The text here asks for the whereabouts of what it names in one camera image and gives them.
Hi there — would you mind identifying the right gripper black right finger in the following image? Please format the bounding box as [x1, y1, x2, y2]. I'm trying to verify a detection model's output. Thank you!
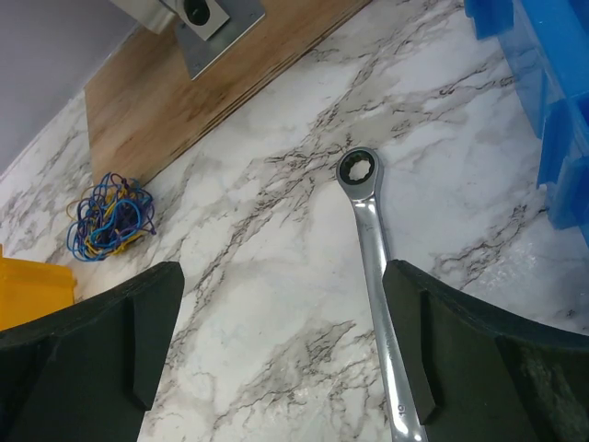
[383, 260, 588, 441]

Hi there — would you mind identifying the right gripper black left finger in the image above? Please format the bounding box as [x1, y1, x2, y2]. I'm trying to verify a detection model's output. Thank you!
[1, 262, 184, 441]

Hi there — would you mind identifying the blue purple cable bundle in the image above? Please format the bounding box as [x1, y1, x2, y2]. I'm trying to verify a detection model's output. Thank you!
[66, 171, 157, 262]

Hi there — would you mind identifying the yellow plastic bin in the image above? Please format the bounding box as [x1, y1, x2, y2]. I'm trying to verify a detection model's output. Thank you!
[0, 256, 76, 331]

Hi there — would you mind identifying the silver ratchet wrench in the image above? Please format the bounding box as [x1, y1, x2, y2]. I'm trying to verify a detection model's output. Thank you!
[336, 147, 428, 441]

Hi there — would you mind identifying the brown wooden board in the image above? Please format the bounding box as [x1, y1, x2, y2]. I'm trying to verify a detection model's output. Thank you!
[85, 1, 363, 182]

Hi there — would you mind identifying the blue plastic bin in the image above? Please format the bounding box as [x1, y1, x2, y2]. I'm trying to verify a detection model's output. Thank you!
[465, 0, 588, 235]

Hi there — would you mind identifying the grey metal stand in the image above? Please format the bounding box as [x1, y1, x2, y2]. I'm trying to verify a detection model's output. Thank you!
[112, 0, 265, 80]

